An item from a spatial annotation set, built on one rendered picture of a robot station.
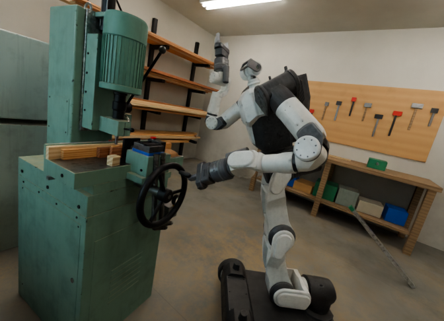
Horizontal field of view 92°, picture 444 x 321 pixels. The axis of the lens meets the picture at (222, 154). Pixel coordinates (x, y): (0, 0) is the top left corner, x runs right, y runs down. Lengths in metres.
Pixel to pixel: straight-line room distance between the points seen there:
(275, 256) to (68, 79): 1.31
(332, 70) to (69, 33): 3.48
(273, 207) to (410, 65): 3.17
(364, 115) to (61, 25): 3.52
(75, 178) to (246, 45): 4.18
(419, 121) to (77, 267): 3.80
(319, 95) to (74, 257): 3.64
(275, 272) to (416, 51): 3.39
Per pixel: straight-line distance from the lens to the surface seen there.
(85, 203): 0.97
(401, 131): 3.79
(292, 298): 1.44
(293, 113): 0.75
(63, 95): 1.28
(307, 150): 0.68
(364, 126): 3.78
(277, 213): 1.17
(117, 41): 1.06
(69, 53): 1.25
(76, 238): 1.08
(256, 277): 1.67
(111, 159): 0.97
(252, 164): 0.74
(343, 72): 3.94
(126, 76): 1.03
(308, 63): 4.09
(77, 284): 1.19
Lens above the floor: 1.20
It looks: 11 degrees down
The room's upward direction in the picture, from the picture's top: 11 degrees clockwise
